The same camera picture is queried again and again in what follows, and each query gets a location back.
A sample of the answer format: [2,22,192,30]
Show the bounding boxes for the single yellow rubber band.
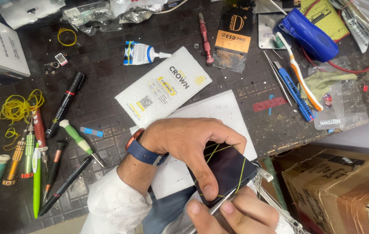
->
[57,28,77,47]

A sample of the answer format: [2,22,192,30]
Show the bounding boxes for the black packet with orange label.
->
[212,0,255,73]

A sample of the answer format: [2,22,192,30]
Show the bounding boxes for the white plug connector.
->
[254,165,275,183]

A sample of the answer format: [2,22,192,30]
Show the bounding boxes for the brown cardboard box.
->
[281,148,369,234]

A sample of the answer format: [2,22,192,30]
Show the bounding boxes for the black pen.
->
[37,156,94,217]

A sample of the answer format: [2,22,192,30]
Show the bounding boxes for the silver metal tweezers tool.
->
[184,188,238,234]

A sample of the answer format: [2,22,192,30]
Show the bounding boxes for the thin steel tweezers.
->
[263,50,293,107]

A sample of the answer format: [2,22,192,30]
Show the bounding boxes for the person's left hand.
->
[139,117,248,202]

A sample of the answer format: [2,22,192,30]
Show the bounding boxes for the blue utility knife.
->
[274,61,316,123]

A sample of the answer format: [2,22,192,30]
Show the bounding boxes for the white cables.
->
[253,177,306,234]

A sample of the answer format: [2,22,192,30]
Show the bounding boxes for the white printed flat packet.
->
[115,46,212,129]

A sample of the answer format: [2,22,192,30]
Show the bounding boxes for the white foam sheet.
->
[129,90,258,200]

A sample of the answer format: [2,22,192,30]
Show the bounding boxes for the white blue glue tube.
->
[123,41,172,66]

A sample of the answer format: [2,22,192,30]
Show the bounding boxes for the black marker with red ring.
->
[45,71,86,139]

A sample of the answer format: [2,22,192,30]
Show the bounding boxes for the person's right hand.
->
[187,187,280,234]

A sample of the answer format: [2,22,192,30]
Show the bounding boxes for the green white handle screwdriver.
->
[59,119,106,168]

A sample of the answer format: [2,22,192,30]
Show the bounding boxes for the white orange toothbrush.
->
[275,31,324,112]

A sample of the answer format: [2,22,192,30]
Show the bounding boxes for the small phone camera parts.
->
[44,52,70,75]

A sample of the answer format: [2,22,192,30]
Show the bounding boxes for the heap of yellow rubber bands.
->
[0,89,45,126]

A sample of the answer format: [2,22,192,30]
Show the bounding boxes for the green clear handle screwdriver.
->
[21,123,36,179]

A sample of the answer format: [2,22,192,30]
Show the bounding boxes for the red adhesive strip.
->
[253,96,288,113]

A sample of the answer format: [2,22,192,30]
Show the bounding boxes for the black copper precision screwdriver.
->
[42,140,68,203]

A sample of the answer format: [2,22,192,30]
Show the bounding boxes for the red handle screwdriver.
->
[29,100,50,173]

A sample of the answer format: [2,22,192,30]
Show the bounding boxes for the clear plastic bag with parts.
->
[329,0,369,54]

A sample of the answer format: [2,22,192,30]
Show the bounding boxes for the twisted yellow rubber band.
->
[3,127,21,151]

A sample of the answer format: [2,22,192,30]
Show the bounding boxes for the silver metal plate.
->
[257,13,286,50]

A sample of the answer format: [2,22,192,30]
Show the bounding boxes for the person's blue jeans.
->
[142,185,198,234]

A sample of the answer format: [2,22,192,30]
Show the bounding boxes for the red cable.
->
[301,0,369,75]

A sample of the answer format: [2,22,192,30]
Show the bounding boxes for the crumpled silver plastic bags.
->
[60,0,169,36]

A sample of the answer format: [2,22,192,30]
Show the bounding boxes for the blue strap wristwatch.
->
[125,128,169,166]

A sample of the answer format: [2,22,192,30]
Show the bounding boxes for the orange clear handle screwdriver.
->
[2,129,28,186]

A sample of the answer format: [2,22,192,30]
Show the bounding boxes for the light green pen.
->
[32,142,42,219]

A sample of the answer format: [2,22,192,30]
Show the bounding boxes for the thin yellow band round phone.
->
[194,143,247,199]

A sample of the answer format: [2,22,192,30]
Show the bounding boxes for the pale green cloth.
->
[298,70,358,102]

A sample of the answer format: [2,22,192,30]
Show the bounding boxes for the dark smartphone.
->
[187,141,258,209]

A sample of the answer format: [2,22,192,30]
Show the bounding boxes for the slim red metal screwdriver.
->
[198,13,215,65]

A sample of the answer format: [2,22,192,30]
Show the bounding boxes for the yellow printed packet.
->
[299,0,351,43]

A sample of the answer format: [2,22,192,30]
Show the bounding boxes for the blue sticker tab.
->
[79,126,104,138]

